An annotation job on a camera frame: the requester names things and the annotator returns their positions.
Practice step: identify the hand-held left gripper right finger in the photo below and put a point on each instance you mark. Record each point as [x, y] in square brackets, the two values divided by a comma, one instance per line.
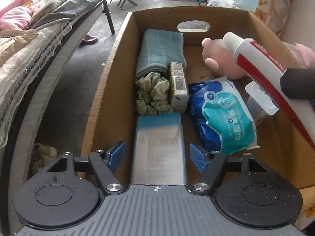
[198, 156]

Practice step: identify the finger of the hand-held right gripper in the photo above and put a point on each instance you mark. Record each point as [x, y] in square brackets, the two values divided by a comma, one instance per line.
[300, 83]

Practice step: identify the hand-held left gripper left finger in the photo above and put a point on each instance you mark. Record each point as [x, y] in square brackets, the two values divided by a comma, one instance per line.
[116, 155]

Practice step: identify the blue and white tissue box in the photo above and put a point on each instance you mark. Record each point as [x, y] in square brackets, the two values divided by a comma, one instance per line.
[158, 152]

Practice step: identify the blue wet wipes pack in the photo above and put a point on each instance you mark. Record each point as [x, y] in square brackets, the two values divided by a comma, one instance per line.
[221, 118]

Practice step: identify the white yogurt cup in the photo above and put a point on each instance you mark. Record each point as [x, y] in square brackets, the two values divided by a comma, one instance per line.
[258, 103]

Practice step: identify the white and red toothpaste tube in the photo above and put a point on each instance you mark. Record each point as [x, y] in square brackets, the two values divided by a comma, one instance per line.
[258, 59]

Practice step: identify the brown cardboard box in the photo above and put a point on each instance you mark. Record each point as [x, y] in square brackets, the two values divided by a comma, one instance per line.
[108, 103]

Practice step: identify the green floral scrunchie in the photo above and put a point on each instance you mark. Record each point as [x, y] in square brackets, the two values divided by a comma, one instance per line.
[152, 93]

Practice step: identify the gold tissue pack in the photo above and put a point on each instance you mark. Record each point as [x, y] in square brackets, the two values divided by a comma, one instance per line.
[179, 83]

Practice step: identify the beige sneakers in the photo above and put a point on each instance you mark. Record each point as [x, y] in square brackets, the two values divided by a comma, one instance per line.
[43, 157]

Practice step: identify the pink plush toy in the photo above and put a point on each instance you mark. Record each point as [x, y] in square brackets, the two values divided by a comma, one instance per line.
[221, 59]

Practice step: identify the teal checked towel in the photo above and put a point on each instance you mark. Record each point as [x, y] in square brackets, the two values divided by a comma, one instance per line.
[160, 49]

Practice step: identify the brown slipper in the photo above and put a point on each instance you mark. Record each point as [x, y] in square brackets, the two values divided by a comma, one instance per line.
[89, 39]

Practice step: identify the beige quilt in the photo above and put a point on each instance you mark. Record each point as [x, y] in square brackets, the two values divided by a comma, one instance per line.
[17, 44]

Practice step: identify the grey quilt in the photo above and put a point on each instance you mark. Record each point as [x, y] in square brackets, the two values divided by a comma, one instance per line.
[71, 2]

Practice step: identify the pink pillow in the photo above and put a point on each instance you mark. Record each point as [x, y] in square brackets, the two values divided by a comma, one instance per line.
[16, 14]

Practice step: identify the metal frame bed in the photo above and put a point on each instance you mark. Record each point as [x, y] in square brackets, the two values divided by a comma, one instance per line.
[37, 98]

